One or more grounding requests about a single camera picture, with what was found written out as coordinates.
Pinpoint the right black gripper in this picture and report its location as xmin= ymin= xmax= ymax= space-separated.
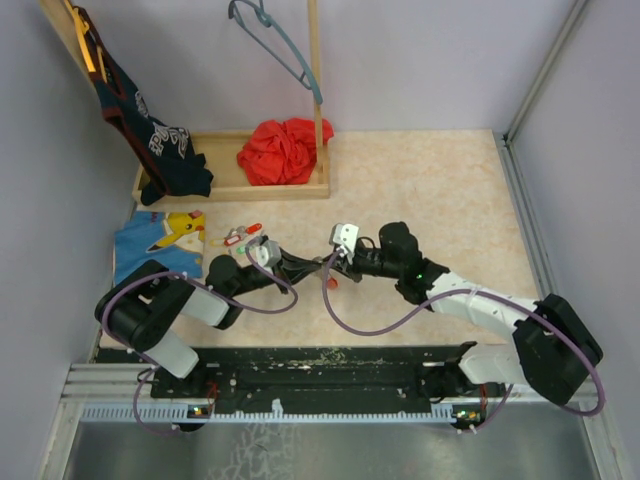
xmin=323 ymin=243 xmax=403 ymax=283

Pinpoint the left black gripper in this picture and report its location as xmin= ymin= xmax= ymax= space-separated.
xmin=231 ymin=247 xmax=322 ymax=298

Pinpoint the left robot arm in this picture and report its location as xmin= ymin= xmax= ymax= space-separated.
xmin=94 ymin=241 xmax=323 ymax=397

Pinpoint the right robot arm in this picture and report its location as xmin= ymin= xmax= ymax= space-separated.
xmin=324 ymin=222 xmax=604 ymax=407

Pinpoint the red crumpled cloth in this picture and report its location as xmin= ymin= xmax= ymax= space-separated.
xmin=236 ymin=118 xmax=317 ymax=186

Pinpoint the blue pikachu shirt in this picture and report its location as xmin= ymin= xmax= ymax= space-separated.
xmin=113 ymin=210 xmax=206 ymax=284

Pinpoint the wooden rack tray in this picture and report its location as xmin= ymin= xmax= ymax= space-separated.
xmin=40 ymin=1 xmax=330 ymax=202

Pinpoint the dark navy jersey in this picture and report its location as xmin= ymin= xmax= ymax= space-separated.
xmin=80 ymin=7 xmax=214 ymax=206

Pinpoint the teal clothes hanger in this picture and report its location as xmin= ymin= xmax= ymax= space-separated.
xmin=227 ymin=0 xmax=324 ymax=105

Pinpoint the yellow clothes hanger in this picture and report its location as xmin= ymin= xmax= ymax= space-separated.
xmin=63 ymin=0 xmax=107 ymax=83

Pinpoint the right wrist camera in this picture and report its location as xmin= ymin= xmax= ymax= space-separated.
xmin=329 ymin=223 xmax=359 ymax=262

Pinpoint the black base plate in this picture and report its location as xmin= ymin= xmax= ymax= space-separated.
xmin=149 ymin=344 xmax=524 ymax=416

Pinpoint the aluminium frame rail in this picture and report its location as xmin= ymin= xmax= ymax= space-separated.
xmin=511 ymin=1 xmax=639 ymax=469

